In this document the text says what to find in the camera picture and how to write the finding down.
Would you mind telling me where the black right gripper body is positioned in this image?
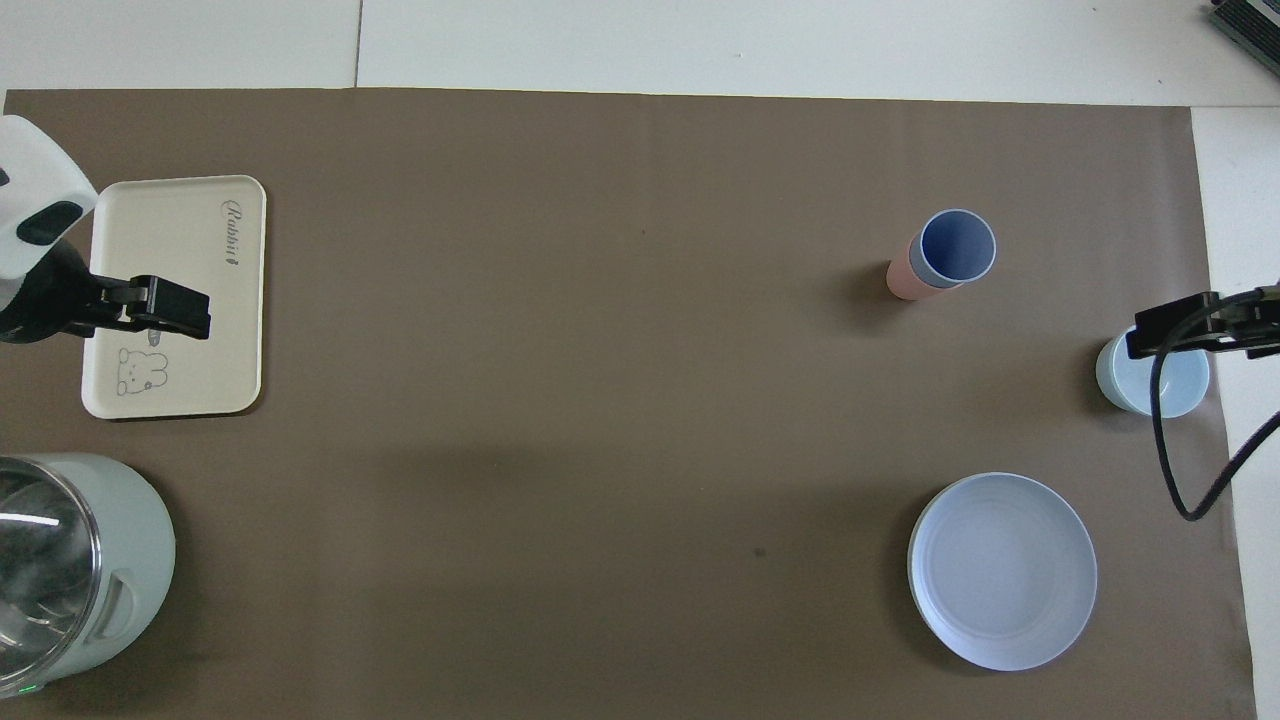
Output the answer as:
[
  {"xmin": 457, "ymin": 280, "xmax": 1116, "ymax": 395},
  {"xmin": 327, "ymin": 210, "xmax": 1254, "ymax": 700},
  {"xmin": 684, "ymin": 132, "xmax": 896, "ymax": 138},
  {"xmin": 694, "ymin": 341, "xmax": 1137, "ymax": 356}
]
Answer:
[{"xmin": 1245, "ymin": 286, "xmax": 1280, "ymax": 359}]

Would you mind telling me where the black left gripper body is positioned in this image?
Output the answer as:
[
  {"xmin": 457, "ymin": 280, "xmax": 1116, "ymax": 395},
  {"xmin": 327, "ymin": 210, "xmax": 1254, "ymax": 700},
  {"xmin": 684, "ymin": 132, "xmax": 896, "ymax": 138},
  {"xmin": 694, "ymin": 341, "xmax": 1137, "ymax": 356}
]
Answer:
[{"xmin": 0, "ymin": 245, "xmax": 101, "ymax": 345}]

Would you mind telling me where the blue plastic cup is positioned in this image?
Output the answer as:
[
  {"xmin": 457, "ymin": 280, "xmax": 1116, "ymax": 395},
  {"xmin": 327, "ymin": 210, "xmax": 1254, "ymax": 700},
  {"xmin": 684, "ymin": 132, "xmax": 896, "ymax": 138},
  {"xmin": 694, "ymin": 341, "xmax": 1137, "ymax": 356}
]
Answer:
[{"xmin": 918, "ymin": 209, "xmax": 997, "ymax": 289}]

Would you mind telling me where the pink plastic cup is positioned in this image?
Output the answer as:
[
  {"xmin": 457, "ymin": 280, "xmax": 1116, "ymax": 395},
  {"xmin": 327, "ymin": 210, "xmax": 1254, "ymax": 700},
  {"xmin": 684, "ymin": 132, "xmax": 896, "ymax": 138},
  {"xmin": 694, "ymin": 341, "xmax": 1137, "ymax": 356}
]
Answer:
[{"xmin": 886, "ymin": 235, "xmax": 961, "ymax": 302}]

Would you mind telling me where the cream rabbit print tray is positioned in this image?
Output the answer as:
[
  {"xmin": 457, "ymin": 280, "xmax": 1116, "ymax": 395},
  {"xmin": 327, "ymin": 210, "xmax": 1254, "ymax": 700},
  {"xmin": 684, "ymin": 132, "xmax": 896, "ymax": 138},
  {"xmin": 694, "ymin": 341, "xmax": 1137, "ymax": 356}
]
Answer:
[{"xmin": 81, "ymin": 175, "xmax": 268, "ymax": 420}]

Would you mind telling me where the light blue bowl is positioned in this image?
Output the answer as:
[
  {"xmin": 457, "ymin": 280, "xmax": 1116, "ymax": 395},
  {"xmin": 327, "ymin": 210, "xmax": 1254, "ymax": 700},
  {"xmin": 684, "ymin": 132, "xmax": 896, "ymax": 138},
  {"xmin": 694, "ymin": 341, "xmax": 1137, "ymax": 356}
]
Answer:
[{"xmin": 1095, "ymin": 325, "xmax": 1211, "ymax": 418}]

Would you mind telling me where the mint green electric pot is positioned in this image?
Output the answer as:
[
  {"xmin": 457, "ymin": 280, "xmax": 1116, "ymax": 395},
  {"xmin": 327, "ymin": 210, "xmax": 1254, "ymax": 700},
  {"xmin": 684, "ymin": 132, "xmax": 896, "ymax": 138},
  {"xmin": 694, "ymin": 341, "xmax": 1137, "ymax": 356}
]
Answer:
[{"xmin": 0, "ymin": 453, "xmax": 177, "ymax": 701}]

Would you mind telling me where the pale blue plate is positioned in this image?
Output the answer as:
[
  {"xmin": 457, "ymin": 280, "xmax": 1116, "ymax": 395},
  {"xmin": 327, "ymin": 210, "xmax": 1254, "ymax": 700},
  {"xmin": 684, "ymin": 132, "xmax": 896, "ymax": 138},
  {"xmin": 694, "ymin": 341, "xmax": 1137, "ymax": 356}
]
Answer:
[{"xmin": 907, "ymin": 472, "xmax": 1099, "ymax": 672}]

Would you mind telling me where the grey electronic device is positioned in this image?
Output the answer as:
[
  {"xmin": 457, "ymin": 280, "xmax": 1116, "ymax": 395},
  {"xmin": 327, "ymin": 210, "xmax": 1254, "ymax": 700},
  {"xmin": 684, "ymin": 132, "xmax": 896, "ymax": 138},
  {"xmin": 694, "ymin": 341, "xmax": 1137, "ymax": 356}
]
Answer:
[{"xmin": 1205, "ymin": 0, "xmax": 1280, "ymax": 71}]

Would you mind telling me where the brown paper table mat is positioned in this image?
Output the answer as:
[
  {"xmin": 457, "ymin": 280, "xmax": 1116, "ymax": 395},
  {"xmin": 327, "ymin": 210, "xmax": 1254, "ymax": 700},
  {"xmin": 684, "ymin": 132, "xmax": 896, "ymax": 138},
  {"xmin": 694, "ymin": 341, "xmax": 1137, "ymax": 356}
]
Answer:
[{"xmin": 0, "ymin": 88, "xmax": 1256, "ymax": 720}]

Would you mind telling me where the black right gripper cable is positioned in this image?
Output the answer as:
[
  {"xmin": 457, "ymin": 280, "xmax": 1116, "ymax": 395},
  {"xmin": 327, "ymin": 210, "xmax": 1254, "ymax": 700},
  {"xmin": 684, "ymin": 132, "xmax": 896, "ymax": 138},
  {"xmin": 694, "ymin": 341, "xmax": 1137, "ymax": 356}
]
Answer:
[{"xmin": 1150, "ymin": 288, "xmax": 1280, "ymax": 522}]

